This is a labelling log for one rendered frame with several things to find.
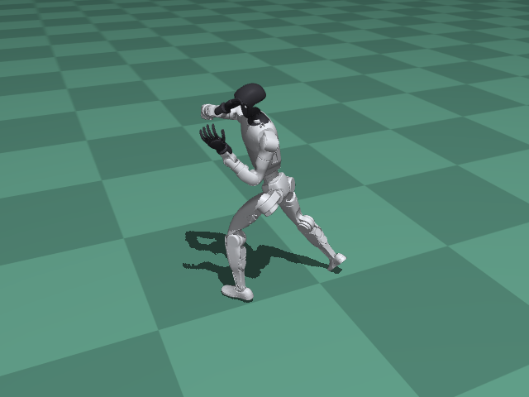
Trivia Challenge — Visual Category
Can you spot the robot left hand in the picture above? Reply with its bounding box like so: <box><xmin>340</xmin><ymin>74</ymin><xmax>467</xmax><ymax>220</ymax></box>
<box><xmin>199</xmin><ymin>124</ymin><xmax>232</xmax><ymax>155</ymax></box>

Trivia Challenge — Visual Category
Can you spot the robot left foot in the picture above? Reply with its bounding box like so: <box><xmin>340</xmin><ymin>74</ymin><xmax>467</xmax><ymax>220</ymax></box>
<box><xmin>222</xmin><ymin>285</ymin><xmax>254</xmax><ymax>300</ymax></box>

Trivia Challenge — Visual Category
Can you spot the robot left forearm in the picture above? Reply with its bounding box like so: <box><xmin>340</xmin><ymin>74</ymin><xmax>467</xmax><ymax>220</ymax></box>
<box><xmin>220</xmin><ymin>151</ymin><xmax>259</xmax><ymax>185</ymax></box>

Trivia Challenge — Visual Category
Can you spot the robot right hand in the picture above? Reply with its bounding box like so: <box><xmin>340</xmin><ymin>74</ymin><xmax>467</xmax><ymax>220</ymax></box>
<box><xmin>214</xmin><ymin>98</ymin><xmax>247</xmax><ymax>115</ymax></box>

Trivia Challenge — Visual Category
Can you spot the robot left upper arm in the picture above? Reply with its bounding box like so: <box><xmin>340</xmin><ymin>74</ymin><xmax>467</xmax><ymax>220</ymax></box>
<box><xmin>250</xmin><ymin>131</ymin><xmax>279</xmax><ymax>186</ymax></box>

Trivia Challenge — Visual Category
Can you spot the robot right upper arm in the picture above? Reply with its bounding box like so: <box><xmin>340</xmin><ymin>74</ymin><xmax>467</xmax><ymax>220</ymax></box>
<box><xmin>201</xmin><ymin>105</ymin><xmax>243</xmax><ymax>123</ymax></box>

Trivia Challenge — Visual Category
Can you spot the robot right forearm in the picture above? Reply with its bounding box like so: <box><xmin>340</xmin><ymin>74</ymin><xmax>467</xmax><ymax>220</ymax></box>
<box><xmin>202</xmin><ymin>104</ymin><xmax>227</xmax><ymax>117</ymax></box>

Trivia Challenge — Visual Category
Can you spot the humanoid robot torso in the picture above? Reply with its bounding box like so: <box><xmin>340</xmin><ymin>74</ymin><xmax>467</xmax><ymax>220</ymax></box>
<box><xmin>241</xmin><ymin>111</ymin><xmax>290</xmax><ymax>204</ymax></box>

